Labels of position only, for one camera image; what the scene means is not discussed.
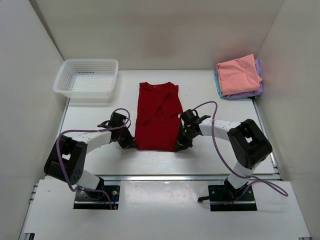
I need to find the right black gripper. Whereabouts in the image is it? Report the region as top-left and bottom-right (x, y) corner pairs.
(173, 126), (198, 153)

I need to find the red t shirt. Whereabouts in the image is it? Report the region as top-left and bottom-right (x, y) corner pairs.
(134, 82), (183, 152)

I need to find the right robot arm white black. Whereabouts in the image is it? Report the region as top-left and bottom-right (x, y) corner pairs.
(173, 109), (273, 204)

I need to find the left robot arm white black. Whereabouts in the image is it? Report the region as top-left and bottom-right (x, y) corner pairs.
(44, 108), (138, 201)

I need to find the folded teal t shirt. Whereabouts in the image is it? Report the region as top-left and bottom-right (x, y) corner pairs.
(213, 72), (225, 99)

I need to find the white plastic basket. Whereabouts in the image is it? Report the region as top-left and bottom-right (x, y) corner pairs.
(53, 59), (119, 100)

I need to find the folded pink t shirt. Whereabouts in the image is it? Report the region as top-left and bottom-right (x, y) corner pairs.
(216, 54), (262, 96)

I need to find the folded purple t shirt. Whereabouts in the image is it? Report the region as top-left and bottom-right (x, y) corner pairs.
(213, 58), (264, 100)

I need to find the aluminium rail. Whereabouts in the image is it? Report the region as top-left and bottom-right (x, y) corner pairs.
(46, 172), (280, 182)

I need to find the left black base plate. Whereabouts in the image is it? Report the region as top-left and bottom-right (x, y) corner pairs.
(73, 181), (121, 210)

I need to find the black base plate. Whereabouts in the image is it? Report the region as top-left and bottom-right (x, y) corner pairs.
(197, 185), (258, 212)
(73, 181), (121, 210)

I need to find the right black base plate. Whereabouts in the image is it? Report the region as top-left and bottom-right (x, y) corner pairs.
(197, 185), (258, 212)

